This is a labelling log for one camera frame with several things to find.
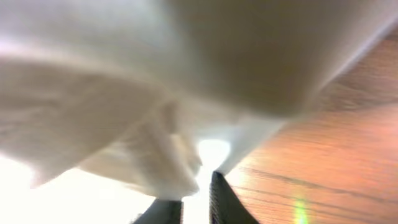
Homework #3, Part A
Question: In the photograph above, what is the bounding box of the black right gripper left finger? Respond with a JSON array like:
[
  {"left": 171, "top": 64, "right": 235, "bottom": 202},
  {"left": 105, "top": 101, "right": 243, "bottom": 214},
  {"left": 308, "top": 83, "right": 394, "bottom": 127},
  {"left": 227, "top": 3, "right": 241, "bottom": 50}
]
[{"left": 132, "top": 199, "right": 183, "bottom": 224}]

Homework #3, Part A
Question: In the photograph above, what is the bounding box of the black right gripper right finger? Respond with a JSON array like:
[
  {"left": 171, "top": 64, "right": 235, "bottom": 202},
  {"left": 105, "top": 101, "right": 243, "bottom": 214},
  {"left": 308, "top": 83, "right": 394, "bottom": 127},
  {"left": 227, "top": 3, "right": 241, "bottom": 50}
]
[{"left": 210, "top": 171, "right": 259, "bottom": 224}]

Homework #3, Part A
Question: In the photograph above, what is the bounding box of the white t-shirt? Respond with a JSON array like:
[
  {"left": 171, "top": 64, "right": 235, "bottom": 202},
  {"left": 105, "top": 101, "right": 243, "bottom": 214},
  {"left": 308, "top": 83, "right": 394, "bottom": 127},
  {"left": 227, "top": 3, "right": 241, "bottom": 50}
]
[{"left": 1, "top": 0, "right": 397, "bottom": 200}]

